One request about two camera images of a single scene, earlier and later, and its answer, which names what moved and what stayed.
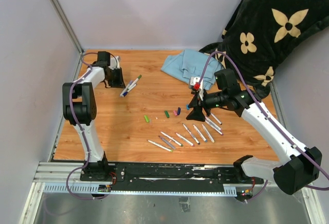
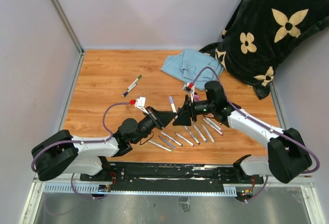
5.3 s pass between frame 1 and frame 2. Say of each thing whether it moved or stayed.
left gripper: moved
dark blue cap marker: stayed
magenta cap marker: stayed
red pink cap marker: stayed
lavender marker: stayed
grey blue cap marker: moved
